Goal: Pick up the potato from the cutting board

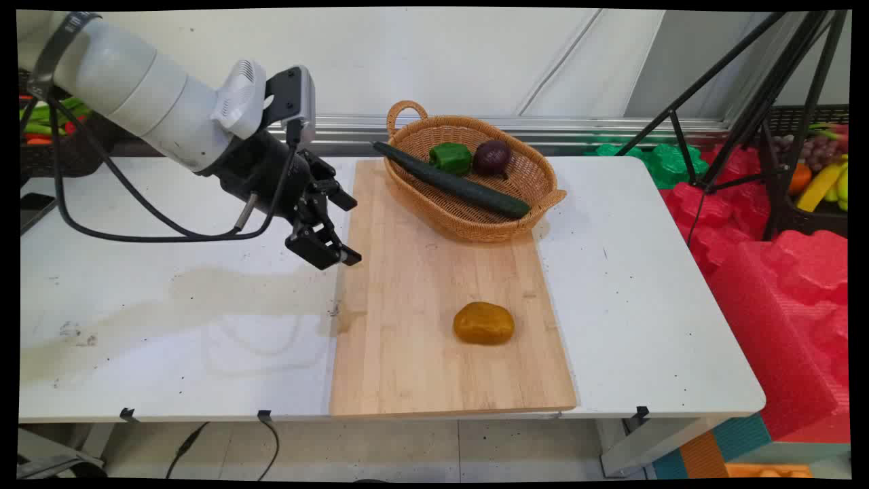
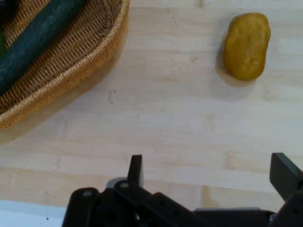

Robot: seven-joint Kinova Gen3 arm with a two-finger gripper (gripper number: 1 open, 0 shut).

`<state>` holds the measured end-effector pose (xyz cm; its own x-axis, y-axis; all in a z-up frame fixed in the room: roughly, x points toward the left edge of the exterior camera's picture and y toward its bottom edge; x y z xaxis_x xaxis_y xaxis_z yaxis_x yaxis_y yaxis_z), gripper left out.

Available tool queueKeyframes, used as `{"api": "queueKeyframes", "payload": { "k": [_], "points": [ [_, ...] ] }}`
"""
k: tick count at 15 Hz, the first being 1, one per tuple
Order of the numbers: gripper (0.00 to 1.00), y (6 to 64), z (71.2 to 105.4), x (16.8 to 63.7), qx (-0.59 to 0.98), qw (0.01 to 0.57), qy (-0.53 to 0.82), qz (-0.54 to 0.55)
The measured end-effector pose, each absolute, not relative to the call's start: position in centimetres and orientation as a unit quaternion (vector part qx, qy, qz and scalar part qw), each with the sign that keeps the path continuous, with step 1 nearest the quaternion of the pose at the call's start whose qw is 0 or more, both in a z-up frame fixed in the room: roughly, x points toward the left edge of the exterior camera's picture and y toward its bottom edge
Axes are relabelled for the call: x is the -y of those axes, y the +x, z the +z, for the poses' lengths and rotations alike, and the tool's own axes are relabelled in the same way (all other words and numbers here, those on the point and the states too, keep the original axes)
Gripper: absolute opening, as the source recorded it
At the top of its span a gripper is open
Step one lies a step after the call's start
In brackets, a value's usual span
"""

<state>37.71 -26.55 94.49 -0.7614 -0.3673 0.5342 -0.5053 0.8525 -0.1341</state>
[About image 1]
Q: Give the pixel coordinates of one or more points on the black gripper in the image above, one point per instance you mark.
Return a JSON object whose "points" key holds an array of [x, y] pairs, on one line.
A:
{"points": [[261, 170]]}

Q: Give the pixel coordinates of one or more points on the brown yellow potato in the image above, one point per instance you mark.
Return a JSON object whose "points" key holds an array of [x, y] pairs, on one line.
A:
{"points": [[483, 323]]}

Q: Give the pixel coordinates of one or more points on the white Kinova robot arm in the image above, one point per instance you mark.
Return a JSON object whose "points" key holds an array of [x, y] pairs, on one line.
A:
{"points": [[136, 88]]}

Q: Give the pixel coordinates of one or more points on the wooden cutting board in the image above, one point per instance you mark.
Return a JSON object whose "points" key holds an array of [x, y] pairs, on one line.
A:
{"points": [[434, 285]]}

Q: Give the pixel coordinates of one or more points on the green bell pepper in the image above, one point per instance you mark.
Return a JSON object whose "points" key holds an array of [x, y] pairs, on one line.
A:
{"points": [[449, 158]]}

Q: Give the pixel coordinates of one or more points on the dark green cucumber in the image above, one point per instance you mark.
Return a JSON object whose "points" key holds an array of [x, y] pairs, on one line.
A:
{"points": [[461, 187]]}

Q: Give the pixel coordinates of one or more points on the purple red onion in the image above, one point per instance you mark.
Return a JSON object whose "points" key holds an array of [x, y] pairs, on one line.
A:
{"points": [[492, 157]]}

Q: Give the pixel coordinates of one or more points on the woven wicker basket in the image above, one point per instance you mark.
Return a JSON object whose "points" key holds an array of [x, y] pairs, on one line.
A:
{"points": [[536, 170]]}

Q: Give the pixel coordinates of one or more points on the black crate with vegetables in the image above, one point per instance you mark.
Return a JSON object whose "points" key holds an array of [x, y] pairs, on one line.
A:
{"points": [[75, 153]]}

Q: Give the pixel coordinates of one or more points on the dark flat phone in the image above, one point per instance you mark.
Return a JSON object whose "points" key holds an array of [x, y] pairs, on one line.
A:
{"points": [[35, 209]]}

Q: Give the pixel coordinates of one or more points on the green vegetables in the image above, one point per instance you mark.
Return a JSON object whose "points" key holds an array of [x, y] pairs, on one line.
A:
{"points": [[41, 115]]}

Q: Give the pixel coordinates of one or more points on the green foam piece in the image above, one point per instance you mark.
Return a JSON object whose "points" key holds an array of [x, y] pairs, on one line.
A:
{"points": [[669, 163]]}

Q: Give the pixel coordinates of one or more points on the grey base on floor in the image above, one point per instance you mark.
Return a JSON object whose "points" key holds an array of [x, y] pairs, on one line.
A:
{"points": [[54, 462]]}

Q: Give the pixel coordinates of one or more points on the white table leg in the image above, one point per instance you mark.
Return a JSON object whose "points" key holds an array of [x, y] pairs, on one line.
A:
{"points": [[652, 441]]}

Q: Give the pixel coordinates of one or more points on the red foam piece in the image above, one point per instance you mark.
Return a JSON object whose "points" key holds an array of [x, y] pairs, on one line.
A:
{"points": [[719, 210]]}

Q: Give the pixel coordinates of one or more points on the teal and orange foam mat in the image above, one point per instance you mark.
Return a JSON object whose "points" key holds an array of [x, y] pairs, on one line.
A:
{"points": [[719, 448]]}

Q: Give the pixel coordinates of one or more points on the black tripod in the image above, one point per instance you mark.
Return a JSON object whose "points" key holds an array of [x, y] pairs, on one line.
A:
{"points": [[767, 102]]}

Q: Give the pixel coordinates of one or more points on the black crate with fruit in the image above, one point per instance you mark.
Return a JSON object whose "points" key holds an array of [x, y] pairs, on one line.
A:
{"points": [[791, 217]]}

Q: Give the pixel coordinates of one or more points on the large red foam block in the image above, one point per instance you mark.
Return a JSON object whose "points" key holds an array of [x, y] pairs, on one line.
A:
{"points": [[781, 319]]}

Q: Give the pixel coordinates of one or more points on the orange fruit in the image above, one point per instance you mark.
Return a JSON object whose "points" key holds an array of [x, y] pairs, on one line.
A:
{"points": [[800, 178]]}

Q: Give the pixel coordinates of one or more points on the yellow banana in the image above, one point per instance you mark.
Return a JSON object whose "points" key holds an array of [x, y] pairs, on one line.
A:
{"points": [[818, 185]]}

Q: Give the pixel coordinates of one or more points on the purple grapes bunch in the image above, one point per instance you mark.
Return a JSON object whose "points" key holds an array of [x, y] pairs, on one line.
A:
{"points": [[820, 151]]}

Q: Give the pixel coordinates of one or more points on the orange tray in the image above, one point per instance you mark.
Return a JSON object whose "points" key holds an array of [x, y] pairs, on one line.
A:
{"points": [[767, 470]]}

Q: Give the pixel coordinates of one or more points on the yellow green fruit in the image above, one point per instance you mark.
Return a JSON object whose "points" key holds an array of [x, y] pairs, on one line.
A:
{"points": [[842, 187]]}

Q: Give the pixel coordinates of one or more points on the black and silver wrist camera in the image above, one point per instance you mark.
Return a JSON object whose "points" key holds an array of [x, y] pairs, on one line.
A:
{"points": [[295, 95]]}

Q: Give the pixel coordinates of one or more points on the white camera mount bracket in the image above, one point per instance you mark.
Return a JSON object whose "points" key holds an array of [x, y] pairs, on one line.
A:
{"points": [[241, 95]]}

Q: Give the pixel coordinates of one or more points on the silver window rail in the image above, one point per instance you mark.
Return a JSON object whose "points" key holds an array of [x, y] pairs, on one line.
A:
{"points": [[577, 125]]}

